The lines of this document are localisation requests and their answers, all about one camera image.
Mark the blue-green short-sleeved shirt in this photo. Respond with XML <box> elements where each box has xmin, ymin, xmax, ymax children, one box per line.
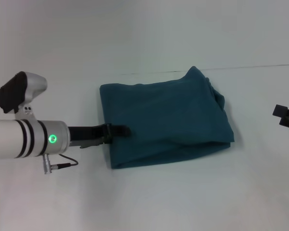
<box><xmin>99</xmin><ymin>65</ymin><xmax>235</xmax><ymax>170</ymax></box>

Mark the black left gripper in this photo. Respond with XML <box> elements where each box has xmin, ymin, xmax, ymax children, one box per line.
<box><xmin>67</xmin><ymin>123</ymin><xmax>132</xmax><ymax>149</ymax></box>

